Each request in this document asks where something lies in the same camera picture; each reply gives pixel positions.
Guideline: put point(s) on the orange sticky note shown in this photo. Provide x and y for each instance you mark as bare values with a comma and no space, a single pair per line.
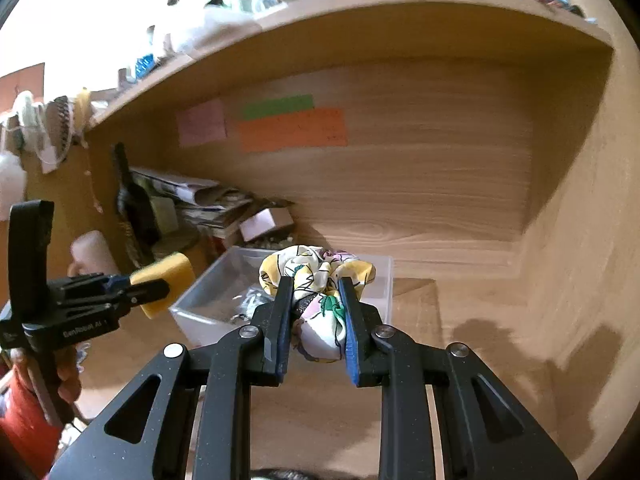
294,130

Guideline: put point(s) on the clear plastic storage box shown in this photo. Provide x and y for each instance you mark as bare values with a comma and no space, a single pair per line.
220,292

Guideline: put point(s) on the yellow sponge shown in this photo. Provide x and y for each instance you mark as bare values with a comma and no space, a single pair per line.
162,282

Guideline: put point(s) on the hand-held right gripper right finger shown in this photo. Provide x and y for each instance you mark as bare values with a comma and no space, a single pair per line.
351,332

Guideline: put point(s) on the yellow floral fabric scrunchie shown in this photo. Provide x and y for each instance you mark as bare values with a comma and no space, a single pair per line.
320,305

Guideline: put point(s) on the green sticky note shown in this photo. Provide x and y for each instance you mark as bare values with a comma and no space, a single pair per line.
277,106

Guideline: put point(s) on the person's left hand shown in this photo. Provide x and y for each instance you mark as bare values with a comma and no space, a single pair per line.
69,375

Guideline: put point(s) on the dark glass bottle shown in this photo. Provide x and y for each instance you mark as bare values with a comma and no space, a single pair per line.
134,200

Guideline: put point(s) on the white soft toy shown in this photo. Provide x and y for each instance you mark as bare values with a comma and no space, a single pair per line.
215,25

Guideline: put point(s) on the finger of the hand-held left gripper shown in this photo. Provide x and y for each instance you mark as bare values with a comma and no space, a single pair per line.
112,281
147,290

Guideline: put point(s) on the metal trinkets in box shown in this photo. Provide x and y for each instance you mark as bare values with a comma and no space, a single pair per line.
247,304

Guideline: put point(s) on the person's left forearm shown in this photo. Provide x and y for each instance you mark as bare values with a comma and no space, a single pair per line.
30,420

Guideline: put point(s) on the white fluffy plush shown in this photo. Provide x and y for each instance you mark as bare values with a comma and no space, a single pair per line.
10,180

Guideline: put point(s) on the pink sticky note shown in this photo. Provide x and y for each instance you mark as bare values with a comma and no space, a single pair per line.
201,122

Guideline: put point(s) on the pale pink cup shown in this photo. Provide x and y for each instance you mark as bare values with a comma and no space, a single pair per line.
92,255

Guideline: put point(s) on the stack of newspapers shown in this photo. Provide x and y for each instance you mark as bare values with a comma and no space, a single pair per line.
200,200

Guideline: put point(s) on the woven patterned pouch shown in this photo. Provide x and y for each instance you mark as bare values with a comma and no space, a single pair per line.
61,127

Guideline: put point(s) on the wooden desk shelf unit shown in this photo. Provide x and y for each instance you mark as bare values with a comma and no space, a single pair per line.
425,185

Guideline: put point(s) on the small cardboard box white label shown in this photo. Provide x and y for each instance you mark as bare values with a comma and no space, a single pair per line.
265,222

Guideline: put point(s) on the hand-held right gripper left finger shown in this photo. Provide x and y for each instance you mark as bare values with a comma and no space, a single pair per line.
283,332

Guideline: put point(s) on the blue white small bottle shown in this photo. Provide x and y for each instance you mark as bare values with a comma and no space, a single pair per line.
145,65

